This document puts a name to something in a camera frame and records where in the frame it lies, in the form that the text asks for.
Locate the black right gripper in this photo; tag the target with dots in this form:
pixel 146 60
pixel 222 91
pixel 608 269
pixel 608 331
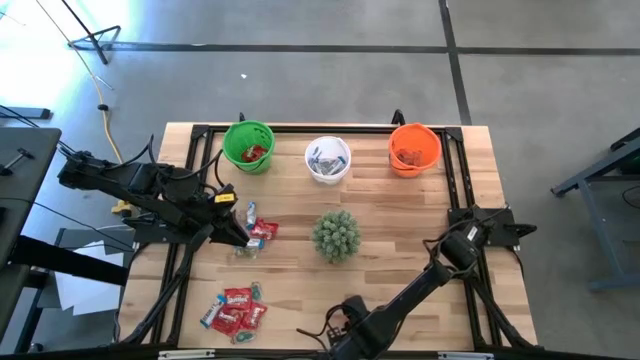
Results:
pixel 365 335

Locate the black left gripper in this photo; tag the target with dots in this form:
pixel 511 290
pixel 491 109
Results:
pixel 220 210

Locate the white blue Hershey's candy bar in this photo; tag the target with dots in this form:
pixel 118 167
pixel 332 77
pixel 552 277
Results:
pixel 212 314
pixel 251 215
pixel 332 165
pixel 315 162
pixel 256 244

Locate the clear-wrapped orange green gummies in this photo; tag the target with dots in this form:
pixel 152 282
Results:
pixel 411 158

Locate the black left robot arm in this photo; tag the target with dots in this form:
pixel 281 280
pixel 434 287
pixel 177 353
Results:
pixel 125 187

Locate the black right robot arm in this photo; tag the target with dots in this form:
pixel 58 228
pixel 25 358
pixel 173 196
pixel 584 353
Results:
pixel 415 290

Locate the clear-wrapped green gummy candy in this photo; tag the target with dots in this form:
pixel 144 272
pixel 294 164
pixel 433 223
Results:
pixel 245 253
pixel 256 291
pixel 243 337

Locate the green plastic bucket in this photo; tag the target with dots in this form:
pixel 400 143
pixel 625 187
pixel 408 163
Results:
pixel 240 135

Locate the artificial green potted plant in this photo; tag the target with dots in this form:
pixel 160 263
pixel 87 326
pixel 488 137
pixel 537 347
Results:
pixel 336 236

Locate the white plastic bucket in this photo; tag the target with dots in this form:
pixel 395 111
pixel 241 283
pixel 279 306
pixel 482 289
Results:
pixel 327 142

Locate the white paper sheets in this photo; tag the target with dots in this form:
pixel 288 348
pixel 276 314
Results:
pixel 85 300

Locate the black desk leg beam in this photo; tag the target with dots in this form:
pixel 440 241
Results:
pixel 70 260

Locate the orange plastic bucket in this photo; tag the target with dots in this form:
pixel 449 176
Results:
pixel 415 135

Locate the black desk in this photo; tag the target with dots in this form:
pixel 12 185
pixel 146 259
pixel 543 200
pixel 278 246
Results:
pixel 35 150

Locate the black tripod stand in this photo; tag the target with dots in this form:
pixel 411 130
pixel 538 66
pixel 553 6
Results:
pixel 102 55

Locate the black flat bar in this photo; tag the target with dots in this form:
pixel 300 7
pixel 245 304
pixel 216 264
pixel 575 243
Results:
pixel 30 113

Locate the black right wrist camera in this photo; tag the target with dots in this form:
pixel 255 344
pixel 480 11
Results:
pixel 356 306

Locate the silver metal bracket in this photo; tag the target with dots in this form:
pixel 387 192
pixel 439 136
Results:
pixel 185 354
pixel 465 356

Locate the black aluminium table frame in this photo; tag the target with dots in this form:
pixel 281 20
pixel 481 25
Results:
pixel 360 130

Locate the blue-grey metal table frame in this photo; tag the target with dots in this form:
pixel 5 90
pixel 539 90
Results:
pixel 600 240

